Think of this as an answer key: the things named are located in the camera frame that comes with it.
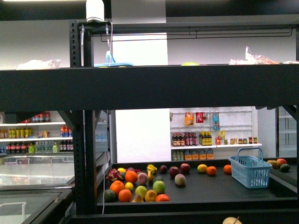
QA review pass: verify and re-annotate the white hanging cable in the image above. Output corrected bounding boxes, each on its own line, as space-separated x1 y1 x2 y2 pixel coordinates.
101 22 114 215

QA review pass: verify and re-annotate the far yellow lemon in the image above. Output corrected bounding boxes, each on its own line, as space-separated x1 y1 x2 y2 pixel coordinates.
197 164 207 173

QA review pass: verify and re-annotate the left drinks shelf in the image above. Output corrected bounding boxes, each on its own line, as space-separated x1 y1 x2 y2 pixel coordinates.
0 111 73 155

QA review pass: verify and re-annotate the far red apple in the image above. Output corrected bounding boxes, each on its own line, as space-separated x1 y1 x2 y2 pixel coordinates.
180 163 191 175

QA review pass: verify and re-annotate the small blue basket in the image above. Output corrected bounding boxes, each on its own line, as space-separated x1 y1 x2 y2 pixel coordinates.
228 147 272 189

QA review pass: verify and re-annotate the pale pear with stem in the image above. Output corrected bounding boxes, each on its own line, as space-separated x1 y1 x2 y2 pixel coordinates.
222 217 242 224

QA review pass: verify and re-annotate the black metal shelf rack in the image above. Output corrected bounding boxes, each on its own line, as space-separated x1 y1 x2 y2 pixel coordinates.
0 23 299 224

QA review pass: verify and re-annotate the glass freezer chest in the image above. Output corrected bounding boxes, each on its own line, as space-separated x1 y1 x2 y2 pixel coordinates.
0 154 74 224

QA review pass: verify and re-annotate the far green apple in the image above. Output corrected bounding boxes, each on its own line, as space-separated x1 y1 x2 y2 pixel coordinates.
153 181 166 195

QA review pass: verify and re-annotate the pink dragon fruit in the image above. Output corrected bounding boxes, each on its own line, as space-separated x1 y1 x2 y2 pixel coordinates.
106 168 123 182

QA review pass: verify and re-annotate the white camera on rack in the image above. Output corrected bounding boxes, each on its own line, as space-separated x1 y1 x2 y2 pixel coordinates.
86 0 105 22

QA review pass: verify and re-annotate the far mandarin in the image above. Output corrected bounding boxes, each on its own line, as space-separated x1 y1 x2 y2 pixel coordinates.
206 166 217 176

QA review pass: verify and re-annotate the far peach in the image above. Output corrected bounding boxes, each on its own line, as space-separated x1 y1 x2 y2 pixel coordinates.
175 174 186 186

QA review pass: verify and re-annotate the white wall product display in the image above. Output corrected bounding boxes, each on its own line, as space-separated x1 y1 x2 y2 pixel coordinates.
170 106 262 161

